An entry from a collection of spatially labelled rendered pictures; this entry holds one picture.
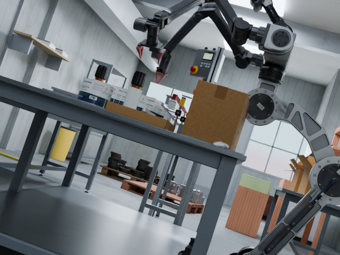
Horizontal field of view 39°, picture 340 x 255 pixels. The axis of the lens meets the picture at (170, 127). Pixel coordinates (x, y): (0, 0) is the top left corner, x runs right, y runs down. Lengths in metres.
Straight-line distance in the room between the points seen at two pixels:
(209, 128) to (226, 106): 0.13
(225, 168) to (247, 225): 5.17
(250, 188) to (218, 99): 4.84
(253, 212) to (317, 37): 3.29
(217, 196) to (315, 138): 0.85
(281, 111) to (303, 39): 6.04
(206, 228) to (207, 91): 0.68
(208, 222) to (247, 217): 5.14
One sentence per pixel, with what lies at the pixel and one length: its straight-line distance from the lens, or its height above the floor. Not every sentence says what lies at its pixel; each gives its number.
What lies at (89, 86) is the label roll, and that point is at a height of 0.98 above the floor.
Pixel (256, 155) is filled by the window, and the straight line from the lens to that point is 12.12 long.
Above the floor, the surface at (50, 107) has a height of 0.77.
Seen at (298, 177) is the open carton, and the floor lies 0.94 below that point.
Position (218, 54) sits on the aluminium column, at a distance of 3.12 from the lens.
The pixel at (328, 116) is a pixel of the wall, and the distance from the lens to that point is 10.42.
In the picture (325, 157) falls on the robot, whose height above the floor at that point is 0.98.
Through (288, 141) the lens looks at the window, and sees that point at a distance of 12.17.
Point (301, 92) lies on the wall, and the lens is 12.38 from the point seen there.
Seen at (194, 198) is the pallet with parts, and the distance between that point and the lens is 7.40.
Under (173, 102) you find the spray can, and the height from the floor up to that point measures 1.03.
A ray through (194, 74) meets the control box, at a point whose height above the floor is 1.30.
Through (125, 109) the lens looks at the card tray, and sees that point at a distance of 1.91.
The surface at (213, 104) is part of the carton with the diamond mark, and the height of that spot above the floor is 1.03.
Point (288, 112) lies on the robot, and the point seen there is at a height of 1.15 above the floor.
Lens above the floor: 0.75
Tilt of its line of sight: 3 degrees up
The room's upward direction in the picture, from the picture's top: 19 degrees clockwise
